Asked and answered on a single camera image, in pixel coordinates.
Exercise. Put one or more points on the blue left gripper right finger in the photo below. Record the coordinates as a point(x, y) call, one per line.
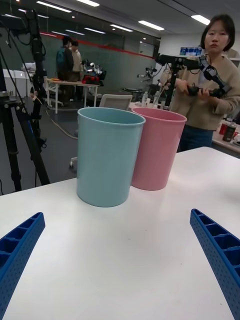
point(220, 252)

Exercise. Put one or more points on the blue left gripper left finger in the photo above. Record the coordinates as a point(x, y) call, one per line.
point(17, 250)

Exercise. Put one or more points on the black teleoperation arm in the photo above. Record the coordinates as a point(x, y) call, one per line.
point(175, 60)

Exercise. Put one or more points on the person's left hand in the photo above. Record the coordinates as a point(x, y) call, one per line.
point(206, 93)

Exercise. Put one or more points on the person's right hand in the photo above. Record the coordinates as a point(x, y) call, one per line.
point(182, 86)

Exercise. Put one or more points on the black tripod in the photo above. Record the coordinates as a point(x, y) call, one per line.
point(10, 140)

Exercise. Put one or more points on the pink plastic bin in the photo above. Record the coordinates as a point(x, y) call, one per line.
point(157, 150)

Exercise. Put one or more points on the dark drink can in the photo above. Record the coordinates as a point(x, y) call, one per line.
point(228, 132)

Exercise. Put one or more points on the red drink can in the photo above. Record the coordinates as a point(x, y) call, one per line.
point(223, 128)

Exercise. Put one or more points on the pale blue plastic bin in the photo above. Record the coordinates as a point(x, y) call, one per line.
point(107, 160)

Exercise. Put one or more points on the white folding table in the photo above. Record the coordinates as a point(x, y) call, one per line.
point(67, 82)

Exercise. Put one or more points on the pale grey office chair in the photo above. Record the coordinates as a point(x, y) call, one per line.
point(116, 101)

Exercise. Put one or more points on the red and black equipment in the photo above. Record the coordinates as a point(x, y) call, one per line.
point(91, 79)

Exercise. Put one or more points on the black equipment stand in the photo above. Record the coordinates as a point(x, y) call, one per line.
point(37, 62)

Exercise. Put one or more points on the person in dark top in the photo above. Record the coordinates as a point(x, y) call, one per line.
point(63, 60)

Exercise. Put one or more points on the person in pale top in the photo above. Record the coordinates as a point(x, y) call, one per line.
point(77, 62)

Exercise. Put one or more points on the white and black robot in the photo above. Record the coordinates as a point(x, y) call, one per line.
point(96, 68)

